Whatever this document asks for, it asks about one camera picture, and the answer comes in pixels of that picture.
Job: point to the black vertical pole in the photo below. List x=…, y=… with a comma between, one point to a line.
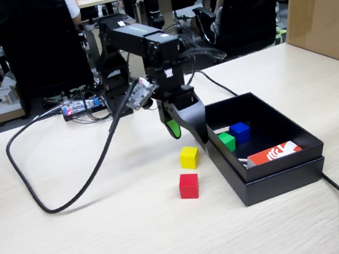
x=153, y=0

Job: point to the small brown open carton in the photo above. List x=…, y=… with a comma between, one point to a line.
x=6, y=114

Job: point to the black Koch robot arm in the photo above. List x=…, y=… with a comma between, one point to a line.
x=136, y=38

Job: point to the blue wooden cube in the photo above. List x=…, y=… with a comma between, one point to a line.
x=241, y=133

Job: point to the seated person in white shirt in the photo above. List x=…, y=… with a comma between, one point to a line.
x=71, y=7

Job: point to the white stick with red tip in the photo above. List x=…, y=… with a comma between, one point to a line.
x=221, y=130

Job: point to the black high-back office chair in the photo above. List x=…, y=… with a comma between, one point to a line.
x=39, y=41

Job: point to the blue controller board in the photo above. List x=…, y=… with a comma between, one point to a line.
x=88, y=104

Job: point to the green wooden cube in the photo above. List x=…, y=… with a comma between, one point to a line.
x=227, y=142

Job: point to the red wooden cube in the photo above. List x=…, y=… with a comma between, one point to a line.
x=188, y=186

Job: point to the black office chair with armrest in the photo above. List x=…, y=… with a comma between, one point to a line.
x=250, y=7

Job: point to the white sticks under card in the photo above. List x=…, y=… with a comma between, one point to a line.
x=244, y=161

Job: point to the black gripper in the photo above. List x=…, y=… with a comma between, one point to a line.
x=169, y=85

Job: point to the seated person in dark clothes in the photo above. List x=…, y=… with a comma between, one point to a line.
x=221, y=6

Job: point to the beige cabinet behind pole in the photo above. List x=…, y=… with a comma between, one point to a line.
x=168, y=11

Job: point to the yellow wooden cube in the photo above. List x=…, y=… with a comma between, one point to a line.
x=189, y=157

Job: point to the small white product box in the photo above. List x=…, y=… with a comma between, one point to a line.
x=0, y=100

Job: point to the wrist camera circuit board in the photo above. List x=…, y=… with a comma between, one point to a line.
x=141, y=92

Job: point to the orange white card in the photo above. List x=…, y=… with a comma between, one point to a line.
x=270, y=154

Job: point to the black cardboard box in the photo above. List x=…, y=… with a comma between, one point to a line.
x=278, y=185

